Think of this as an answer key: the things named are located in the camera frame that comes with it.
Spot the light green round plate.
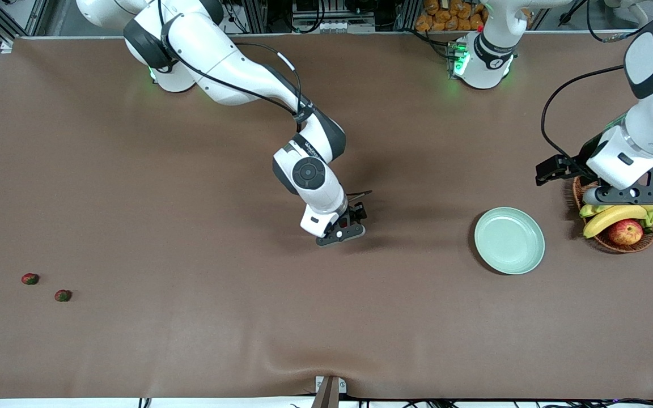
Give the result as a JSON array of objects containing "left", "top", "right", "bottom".
[{"left": 474, "top": 207, "right": 546, "bottom": 276}]

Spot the pile of orange round objects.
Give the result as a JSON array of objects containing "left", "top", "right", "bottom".
[{"left": 415, "top": 0, "right": 490, "bottom": 32}]

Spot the red yellow apple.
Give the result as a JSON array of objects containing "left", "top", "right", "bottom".
[{"left": 608, "top": 219, "right": 644, "bottom": 247}]

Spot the yellow banana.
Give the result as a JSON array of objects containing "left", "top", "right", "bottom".
[
  {"left": 580, "top": 203, "right": 614, "bottom": 219},
  {"left": 582, "top": 205, "right": 653, "bottom": 239}
]

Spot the small metal bracket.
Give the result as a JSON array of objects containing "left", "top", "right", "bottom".
[{"left": 315, "top": 376, "right": 348, "bottom": 395}]

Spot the brown narrow post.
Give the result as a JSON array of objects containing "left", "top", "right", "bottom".
[{"left": 311, "top": 376, "right": 341, "bottom": 408}]

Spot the small board with green light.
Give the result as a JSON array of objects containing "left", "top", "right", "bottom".
[{"left": 447, "top": 40, "right": 470, "bottom": 80}]

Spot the brown wicker basket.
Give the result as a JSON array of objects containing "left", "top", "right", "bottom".
[{"left": 572, "top": 176, "right": 653, "bottom": 254}]

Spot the large table cover mat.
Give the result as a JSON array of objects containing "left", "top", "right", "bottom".
[{"left": 0, "top": 33, "right": 653, "bottom": 401}]

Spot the black cable with connector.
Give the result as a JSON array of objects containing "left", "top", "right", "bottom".
[{"left": 586, "top": 0, "right": 653, "bottom": 44}]

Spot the aluminium profile post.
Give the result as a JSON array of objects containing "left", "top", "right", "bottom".
[{"left": 244, "top": 0, "right": 268, "bottom": 33}]

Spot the white power strip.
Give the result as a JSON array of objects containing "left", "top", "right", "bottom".
[{"left": 292, "top": 20, "right": 376, "bottom": 34}]

